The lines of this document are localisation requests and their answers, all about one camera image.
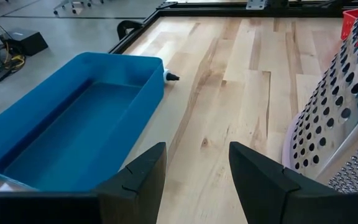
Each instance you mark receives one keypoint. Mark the white office chair base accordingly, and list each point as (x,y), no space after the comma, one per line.
(73,4)

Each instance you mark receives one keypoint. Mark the red plastic basket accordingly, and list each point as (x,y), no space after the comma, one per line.
(350,23)

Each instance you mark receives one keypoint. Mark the black floor box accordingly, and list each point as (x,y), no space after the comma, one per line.
(26,42)

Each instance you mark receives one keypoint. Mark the black frame clamp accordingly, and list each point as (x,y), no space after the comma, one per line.
(124,26)

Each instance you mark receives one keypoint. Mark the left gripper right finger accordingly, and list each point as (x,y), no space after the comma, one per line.
(259,186)

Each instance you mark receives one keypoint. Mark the blue plastic bin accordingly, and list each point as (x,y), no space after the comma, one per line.
(73,130)

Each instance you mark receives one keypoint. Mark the black aluminium table frame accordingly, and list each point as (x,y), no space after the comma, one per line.
(213,13)

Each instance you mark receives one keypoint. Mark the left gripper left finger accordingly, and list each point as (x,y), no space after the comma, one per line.
(138,186)

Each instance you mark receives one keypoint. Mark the silver frame bracket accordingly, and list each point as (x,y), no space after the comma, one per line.
(256,3)

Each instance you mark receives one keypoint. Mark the black white-label dropper bottle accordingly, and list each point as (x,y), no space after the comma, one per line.
(170,76)

